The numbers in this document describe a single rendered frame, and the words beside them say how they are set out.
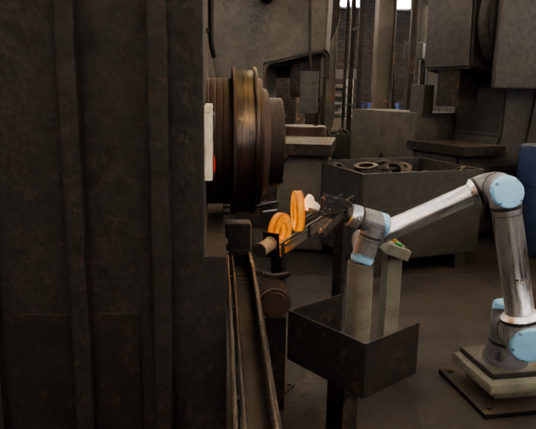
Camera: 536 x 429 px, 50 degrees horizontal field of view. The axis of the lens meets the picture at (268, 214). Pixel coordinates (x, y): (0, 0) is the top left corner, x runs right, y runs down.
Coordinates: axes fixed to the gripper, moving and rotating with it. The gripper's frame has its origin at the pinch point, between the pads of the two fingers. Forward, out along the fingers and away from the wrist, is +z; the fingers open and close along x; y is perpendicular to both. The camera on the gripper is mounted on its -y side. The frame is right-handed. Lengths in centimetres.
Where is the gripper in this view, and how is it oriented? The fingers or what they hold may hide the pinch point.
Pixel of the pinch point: (298, 205)
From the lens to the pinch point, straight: 223.0
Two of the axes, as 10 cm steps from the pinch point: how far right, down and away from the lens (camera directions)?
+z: -9.5, -2.6, -1.5
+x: 1.0, 2.0, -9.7
